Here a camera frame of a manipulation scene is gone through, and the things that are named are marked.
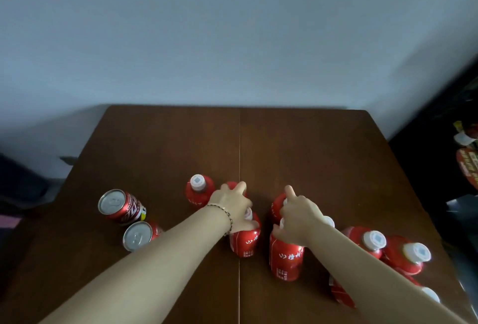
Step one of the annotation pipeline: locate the person's left forearm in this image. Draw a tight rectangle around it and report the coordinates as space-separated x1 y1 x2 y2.
39 206 232 324

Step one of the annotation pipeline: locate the white and yellow packet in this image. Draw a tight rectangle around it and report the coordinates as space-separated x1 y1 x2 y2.
453 120 478 148

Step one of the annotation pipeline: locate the red soda can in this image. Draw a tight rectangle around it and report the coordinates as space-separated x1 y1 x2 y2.
122 221 164 253
98 189 147 226

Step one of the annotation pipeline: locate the orange snack packet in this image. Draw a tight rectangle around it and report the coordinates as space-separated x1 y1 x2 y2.
456 147 478 191

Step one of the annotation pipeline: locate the person's left hand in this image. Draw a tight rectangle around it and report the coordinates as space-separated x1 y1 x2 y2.
207 181 261 234

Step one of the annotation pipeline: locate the thin beaded wrist bracelet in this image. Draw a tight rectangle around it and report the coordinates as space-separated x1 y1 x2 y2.
206 204 234 237

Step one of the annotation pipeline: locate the dark shelf unit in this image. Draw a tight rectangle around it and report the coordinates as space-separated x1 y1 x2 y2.
388 55 478 324

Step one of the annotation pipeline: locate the person's right forearm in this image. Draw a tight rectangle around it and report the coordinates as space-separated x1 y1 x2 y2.
306 219 469 324

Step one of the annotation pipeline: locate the person's right hand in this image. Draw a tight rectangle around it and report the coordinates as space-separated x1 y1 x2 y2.
271 185 326 247

